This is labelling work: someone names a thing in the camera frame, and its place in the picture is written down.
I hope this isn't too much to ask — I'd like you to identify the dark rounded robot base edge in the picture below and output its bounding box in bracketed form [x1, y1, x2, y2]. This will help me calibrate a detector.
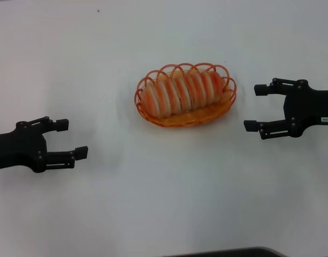
[163, 246, 287, 257]

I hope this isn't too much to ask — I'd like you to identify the orange white striped bread loaf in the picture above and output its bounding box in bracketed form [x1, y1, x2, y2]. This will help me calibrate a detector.
[141, 70, 225, 118]

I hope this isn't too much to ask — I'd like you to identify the orange woven plastic basket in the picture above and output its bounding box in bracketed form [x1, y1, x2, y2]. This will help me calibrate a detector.
[134, 62, 237, 129]

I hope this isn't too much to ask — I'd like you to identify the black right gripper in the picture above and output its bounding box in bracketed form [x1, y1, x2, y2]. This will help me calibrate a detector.
[243, 77, 328, 140]

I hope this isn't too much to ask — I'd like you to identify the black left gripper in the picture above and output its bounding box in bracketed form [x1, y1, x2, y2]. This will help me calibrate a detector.
[0, 116, 89, 173]

